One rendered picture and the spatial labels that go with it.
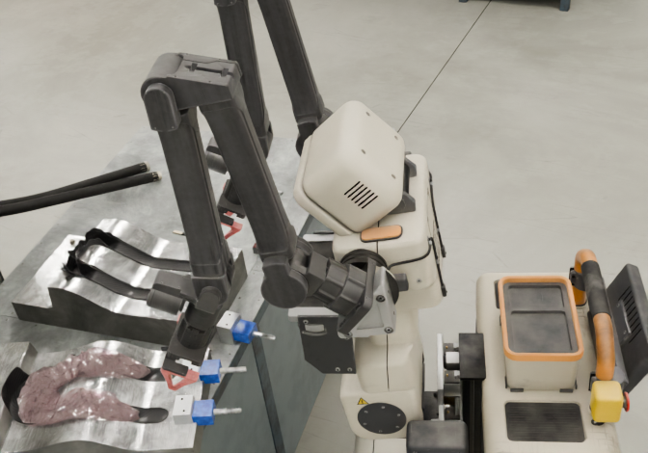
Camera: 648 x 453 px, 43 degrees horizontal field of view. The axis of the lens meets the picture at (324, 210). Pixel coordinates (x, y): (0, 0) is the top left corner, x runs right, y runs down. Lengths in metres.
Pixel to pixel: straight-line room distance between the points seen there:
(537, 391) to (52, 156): 3.15
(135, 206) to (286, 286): 1.12
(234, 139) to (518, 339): 0.77
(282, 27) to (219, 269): 0.49
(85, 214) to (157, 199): 0.21
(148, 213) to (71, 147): 2.09
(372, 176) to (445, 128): 2.67
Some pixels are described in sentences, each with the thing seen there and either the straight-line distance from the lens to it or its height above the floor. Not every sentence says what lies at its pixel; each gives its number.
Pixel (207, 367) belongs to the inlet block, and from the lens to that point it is 1.77.
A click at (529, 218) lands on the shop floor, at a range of 3.48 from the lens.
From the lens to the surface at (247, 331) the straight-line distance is 1.87.
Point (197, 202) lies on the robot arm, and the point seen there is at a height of 1.40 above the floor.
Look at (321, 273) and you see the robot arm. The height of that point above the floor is 1.25.
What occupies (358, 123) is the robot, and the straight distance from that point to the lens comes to 1.46.
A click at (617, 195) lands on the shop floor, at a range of 3.65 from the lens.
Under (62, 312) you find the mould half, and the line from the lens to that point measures 2.04.
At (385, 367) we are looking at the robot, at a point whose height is 0.88.
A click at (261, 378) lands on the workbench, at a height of 0.51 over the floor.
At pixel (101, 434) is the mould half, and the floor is 0.89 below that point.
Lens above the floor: 2.14
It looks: 37 degrees down
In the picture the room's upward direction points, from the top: 7 degrees counter-clockwise
